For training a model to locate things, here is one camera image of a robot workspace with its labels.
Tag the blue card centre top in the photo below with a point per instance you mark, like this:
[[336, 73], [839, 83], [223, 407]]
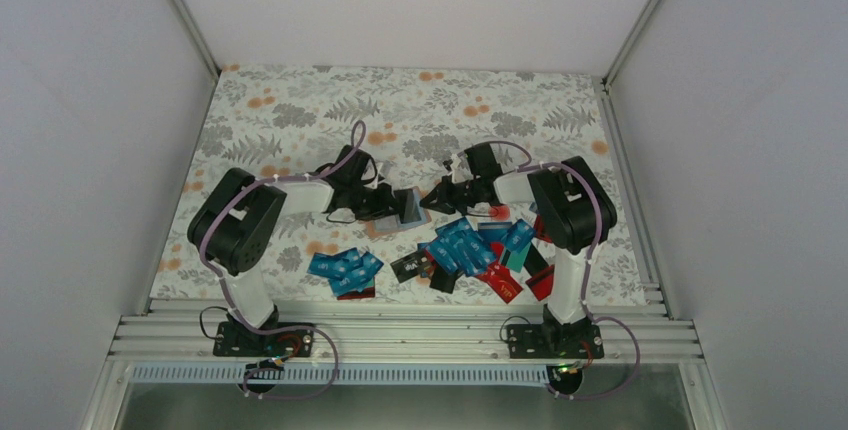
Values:
[[447, 235]]

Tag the red card far right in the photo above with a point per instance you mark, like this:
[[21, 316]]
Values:
[[541, 283]]

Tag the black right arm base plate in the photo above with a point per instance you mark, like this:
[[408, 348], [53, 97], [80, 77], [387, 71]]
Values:
[[537, 341]]

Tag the red VIP card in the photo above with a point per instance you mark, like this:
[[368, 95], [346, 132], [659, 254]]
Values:
[[499, 278]]

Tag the blue card right top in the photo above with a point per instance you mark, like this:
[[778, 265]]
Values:
[[518, 236]]

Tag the blue card left pile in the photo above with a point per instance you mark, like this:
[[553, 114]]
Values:
[[351, 274]]

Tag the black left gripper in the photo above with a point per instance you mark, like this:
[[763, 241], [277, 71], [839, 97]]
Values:
[[381, 208]]

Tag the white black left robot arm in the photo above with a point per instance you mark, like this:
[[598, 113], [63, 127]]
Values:
[[233, 227]]

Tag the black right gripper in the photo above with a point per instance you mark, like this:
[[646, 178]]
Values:
[[442, 195]]

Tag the teal card right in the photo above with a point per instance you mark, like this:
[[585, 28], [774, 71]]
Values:
[[514, 260]]

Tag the grey slotted cable duct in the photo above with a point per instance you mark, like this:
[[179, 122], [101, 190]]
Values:
[[345, 374]]

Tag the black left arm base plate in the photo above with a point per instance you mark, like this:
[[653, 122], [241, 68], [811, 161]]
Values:
[[235, 340]]

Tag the aluminium rail frame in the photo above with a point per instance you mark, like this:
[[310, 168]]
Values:
[[406, 333]]

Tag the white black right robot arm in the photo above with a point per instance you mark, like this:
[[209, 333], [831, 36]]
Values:
[[576, 215]]

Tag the black VIP card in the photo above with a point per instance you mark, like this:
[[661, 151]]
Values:
[[414, 265]]

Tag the floral patterned table mat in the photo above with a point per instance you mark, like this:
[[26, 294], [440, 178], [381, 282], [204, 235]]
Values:
[[275, 119]]

